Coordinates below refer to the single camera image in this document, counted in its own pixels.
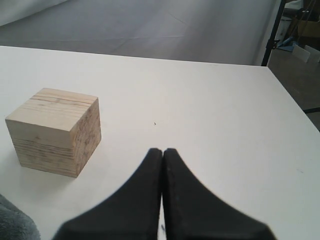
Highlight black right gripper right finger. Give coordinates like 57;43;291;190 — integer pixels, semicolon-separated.
162;148;275;240

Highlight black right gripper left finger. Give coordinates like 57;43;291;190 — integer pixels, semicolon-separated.
53;148;163;240

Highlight light wooden cube block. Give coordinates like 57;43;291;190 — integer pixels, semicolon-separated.
5;88;102;178

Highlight grey-blue fleece towel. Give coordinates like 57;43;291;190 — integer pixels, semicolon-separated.
0;195;41;240

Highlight dark teal cloth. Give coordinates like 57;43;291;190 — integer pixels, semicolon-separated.
277;36;296;52

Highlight grey backdrop cloth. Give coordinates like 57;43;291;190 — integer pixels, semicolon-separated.
0;0;280;66

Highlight black backdrop stand pole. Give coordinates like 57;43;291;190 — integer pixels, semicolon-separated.
261;0;286;67

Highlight white board in background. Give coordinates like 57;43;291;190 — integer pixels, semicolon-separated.
292;44;311;63

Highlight cardboard box in background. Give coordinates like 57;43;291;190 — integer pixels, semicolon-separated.
297;20;320;50

